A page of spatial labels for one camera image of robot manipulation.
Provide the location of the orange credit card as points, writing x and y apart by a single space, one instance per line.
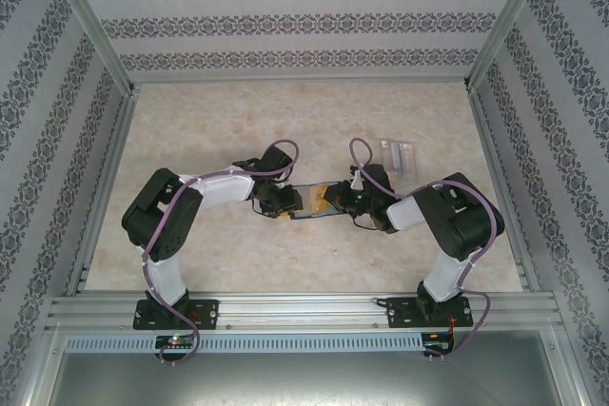
318 201

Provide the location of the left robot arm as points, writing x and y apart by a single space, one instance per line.
143 216

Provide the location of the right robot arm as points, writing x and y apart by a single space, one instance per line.
457 225

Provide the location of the right circuit board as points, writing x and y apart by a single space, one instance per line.
438 343

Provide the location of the circuit board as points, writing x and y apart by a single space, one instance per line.
438 343
176 342

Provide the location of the grey metal sheet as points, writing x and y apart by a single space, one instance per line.
304 377

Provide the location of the left circuit board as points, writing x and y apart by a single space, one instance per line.
176 342

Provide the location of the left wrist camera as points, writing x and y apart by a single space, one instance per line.
285 182

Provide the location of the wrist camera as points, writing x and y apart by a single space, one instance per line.
357 182
285 182

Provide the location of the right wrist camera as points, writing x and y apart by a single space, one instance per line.
357 182

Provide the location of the aluminium mounting rail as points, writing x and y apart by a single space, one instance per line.
304 311

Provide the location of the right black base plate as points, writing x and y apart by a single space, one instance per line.
399 313

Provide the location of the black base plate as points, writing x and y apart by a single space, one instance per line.
207 313
399 313

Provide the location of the aluminium table side rail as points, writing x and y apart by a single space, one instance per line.
115 159
492 159

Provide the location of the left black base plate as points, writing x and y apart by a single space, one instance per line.
207 313

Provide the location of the aluminium frame post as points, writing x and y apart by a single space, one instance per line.
514 11
90 16

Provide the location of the aluminium lower frame bar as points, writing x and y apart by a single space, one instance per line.
43 368
573 368

